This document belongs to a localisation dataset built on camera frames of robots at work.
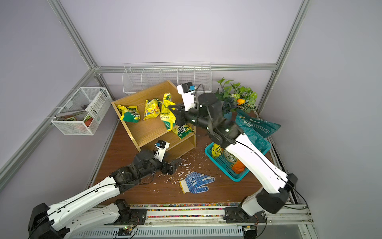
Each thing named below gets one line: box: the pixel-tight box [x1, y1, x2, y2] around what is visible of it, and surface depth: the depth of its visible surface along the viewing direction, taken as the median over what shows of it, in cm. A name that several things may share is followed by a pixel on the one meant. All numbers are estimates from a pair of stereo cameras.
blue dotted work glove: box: [179, 171, 216, 194], surface depth 86 cm
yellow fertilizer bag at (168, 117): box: [160, 92, 177, 131], surface depth 62 cm
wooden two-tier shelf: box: [111, 80, 196, 157], surface depth 74 cm
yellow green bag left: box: [116, 104, 141, 123], surface depth 67 cm
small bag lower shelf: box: [172, 124, 194, 139], surface depth 86 cm
